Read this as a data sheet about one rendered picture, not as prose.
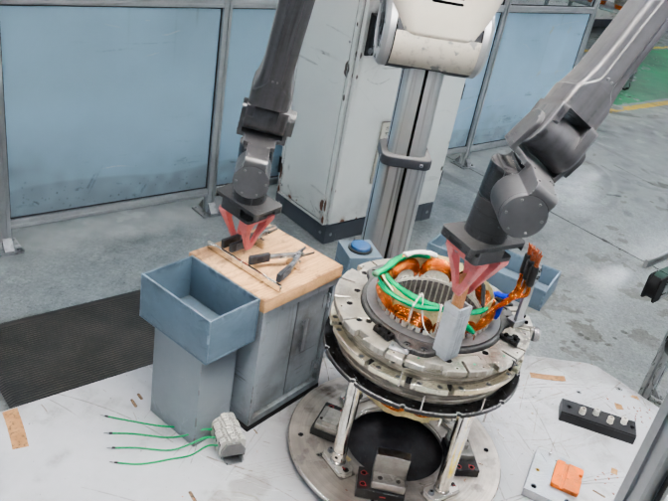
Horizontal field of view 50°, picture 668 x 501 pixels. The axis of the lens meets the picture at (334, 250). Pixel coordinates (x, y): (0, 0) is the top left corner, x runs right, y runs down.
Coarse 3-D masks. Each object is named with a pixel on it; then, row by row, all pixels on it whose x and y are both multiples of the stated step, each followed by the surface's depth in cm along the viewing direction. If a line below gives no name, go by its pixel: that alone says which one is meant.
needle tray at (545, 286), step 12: (432, 240) 145; (444, 240) 152; (444, 252) 143; (516, 264) 147; (492, 276) 139; (504, 276) 138; (516, 276) 146; (540, 276) 145; (552, 276) 144; (504, 288) 138; (540, 288) 135; (552, 288) 140; (516, 300) 138; (540, 300) 135
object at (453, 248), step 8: (448, 240) 98; (448, 248) 98; (456, 248) 96; (448, 256) 99; (456, 256) 99; (464, 256) 95; (456, 264) 99; (488, 264) 95; (456, 272) 99; (472, 272) 95; (480, 272) 96; (456, 280) 100; (464, 280) 98; (472, 280) 97; (456, 288) 100; (464, 288) 99
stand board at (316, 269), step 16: (272, 240) 134; (288, 240) 135; (208, 256) 125; (240, 256) 127; (304, 256) 131; (320, 256) 132; (224, 272) 121; (240, 272) 122; (272, 272) 124; (304, 272) 126; (320, 272) 127; (336, 272) 129; (256, 288) 119; (288, 288) 120; (304, 288) 123; (272, 304) 118
